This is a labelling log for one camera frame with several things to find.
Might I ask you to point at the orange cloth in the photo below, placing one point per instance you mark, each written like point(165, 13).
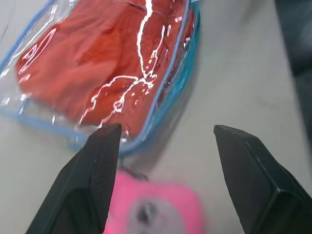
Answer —
point(97, 63)

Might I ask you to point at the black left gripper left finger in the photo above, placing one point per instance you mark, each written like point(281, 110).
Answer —
point(80, 185)

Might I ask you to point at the clear blue-trimmed plastic pouch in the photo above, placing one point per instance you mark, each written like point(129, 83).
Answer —
point(168, 80)

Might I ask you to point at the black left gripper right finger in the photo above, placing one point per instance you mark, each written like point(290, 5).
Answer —
point(253, 180)

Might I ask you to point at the pink plush pouch charm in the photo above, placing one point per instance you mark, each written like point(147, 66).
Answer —
point(158, 209)

